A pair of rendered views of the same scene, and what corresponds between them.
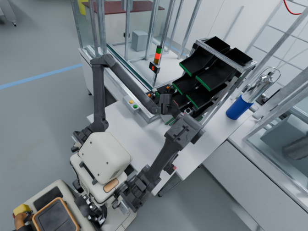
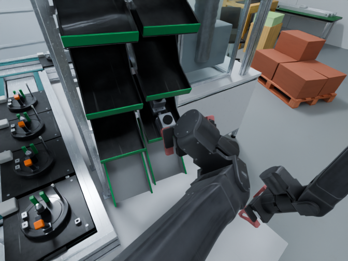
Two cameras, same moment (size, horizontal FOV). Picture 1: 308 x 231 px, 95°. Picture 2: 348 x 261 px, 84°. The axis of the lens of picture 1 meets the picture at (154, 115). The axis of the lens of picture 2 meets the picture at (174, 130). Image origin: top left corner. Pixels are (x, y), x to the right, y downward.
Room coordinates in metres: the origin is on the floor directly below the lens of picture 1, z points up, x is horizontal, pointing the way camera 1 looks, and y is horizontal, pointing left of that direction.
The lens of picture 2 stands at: (0.62, 0.21, 1.64)
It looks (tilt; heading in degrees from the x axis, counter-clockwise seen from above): 42 degrees down; 285
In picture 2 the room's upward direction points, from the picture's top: 4 degrees clockwise
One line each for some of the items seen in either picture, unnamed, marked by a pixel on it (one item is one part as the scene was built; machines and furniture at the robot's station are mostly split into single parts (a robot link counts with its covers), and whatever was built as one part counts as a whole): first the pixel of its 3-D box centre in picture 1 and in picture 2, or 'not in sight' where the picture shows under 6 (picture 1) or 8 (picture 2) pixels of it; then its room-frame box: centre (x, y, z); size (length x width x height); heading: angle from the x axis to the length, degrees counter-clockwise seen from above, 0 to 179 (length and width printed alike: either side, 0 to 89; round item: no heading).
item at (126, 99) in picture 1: (130, 104); not in sight; (0.96, 0.26, 0.93); 0.21 x 0.07 x 0.06; 52
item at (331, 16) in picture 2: not in sight; (288, 22); (-0.68, -6.70, 0.42); 2.23 x 0.84 x 0.83; 149
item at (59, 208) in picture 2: (153, 98); (46, 215); (1.07, 0.06, 0.98); 0.14 x 0.14 x 0.02
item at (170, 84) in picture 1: (171, 89); (31, 157); (1.28, -0.10, 1.01); 0.24 x 0.24 x 0.13; 52
